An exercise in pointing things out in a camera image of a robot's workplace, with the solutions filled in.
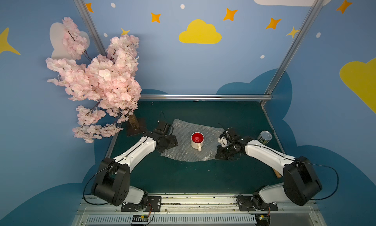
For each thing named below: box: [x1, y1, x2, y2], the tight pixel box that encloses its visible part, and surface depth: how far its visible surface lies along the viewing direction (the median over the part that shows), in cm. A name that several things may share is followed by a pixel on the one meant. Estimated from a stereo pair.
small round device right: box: [254, 213, 271, 226], surface depth 73 cm
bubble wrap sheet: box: [160, 118, 225, 162], surface depth 98 cm
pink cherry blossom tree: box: [46, 16, 142, 143], surface depth 62 cm
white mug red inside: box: [190, 131, 205, 152], surface depth 93 cm
